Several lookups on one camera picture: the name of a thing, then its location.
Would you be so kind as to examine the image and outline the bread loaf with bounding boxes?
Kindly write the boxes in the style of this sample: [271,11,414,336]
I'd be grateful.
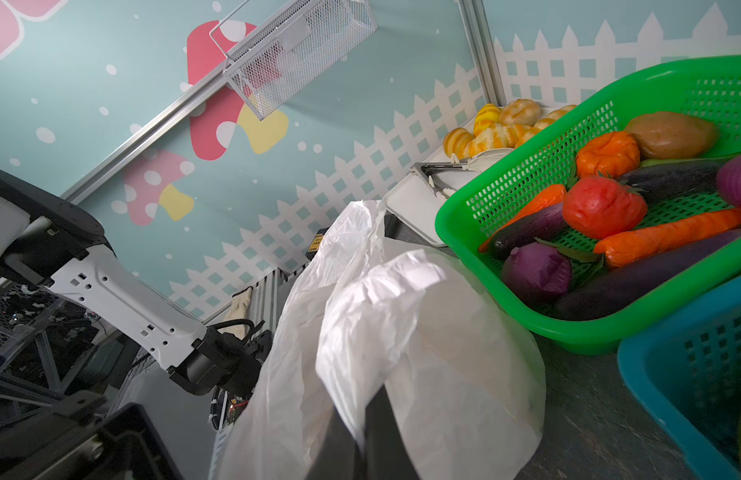
[443,128,474,161]

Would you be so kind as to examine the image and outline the brown potato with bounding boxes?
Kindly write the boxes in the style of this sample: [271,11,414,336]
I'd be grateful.
[624,111,719,160]

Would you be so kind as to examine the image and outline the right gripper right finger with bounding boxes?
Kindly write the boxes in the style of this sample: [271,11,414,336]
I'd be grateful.
[364,386,419,480]

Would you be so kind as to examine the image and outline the white plastic grocery bag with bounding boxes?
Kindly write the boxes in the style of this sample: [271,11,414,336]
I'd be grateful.
[220,201,546,479]

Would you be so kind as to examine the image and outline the white cutting board tray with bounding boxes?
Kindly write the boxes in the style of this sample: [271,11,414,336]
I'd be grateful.
[384,104,563,248]

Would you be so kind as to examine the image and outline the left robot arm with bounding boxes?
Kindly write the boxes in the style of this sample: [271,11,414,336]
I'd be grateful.
[0,170,272,479]

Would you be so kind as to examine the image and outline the green plastic basket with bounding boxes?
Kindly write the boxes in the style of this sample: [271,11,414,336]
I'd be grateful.
[435,55,741,355]

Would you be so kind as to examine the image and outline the metal tongs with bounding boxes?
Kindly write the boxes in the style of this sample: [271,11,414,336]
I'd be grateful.
[411,162,476,200]

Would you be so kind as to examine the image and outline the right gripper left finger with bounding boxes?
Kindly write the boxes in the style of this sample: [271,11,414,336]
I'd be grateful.
[306,409,362,480]

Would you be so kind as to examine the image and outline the purple onion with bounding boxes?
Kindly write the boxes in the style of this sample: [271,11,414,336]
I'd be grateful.
[716,154,741,208]

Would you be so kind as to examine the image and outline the white wire wall basket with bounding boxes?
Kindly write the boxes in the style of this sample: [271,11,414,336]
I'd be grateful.
[218,0,377,121]

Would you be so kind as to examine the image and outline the small orange carrot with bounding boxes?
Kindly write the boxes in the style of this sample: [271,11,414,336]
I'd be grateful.
[592,208,741,268]

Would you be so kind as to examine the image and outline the red tomato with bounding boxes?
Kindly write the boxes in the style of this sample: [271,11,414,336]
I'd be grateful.
[562,176,648,240]

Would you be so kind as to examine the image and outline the long orange carrot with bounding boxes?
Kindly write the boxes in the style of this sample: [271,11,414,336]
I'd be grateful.
[477,184,567,253]

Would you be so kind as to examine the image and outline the red bell pepper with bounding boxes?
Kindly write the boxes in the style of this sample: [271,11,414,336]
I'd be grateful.
[575,132,641,178]

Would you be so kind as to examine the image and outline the dark purple eggplant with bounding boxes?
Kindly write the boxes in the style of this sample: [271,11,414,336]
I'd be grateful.
[551,229,741,321]

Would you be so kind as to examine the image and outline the teal plastic basket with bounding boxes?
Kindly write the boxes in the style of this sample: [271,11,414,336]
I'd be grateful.
[617,275,741,479]

